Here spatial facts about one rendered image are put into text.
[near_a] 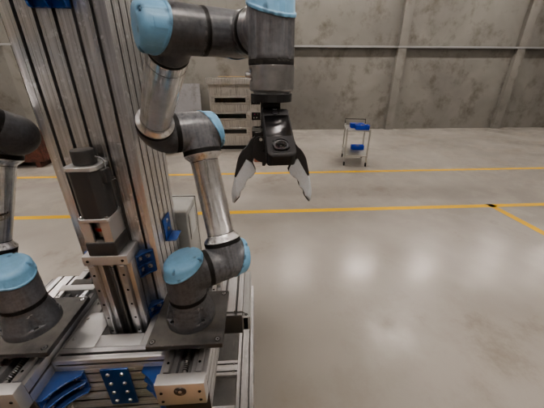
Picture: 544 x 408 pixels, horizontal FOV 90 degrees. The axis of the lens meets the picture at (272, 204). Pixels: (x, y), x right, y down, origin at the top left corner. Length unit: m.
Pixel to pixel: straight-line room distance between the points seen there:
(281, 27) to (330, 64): 10.59
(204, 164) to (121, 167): 0.25
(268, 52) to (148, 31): 0.18
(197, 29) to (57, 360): 1.03
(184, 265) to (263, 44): 0.60
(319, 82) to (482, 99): 6.44
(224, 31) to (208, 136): 0.38
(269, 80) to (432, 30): 12.06
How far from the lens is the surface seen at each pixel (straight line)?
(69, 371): 1.20
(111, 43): 0.89
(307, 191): 0.53
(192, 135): 0.84
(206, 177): 0.85
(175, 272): 0.82
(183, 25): 0.52
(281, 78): 0.47
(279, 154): 0.41
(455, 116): 13.34
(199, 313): 0.93
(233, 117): 7.59
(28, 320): 1.13
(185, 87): 10.79
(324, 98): 11.03
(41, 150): 7.77
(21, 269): 1.06
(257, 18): 0.48
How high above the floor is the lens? 1.74
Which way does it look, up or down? 24 degrees down
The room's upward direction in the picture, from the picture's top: straight up
